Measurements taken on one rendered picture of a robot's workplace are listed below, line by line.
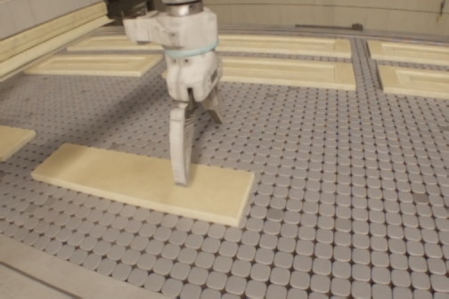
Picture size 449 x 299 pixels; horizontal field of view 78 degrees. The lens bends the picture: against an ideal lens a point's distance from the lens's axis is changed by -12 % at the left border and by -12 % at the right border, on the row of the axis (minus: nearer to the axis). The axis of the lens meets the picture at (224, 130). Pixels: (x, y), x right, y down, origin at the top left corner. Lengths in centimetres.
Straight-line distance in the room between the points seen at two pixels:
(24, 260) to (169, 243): 26
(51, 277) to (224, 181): 35
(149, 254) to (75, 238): 15
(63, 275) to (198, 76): 38
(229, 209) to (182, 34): 30
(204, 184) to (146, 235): 14
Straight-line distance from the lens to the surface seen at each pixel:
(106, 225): 61
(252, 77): 101
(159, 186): 62
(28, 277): 60
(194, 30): 41
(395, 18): 422
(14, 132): 102
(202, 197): 57
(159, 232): 56
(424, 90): 105
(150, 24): 44
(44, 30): 198
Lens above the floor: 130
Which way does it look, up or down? 33 degrees down
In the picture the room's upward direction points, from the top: 5 degrees counter-clockwise
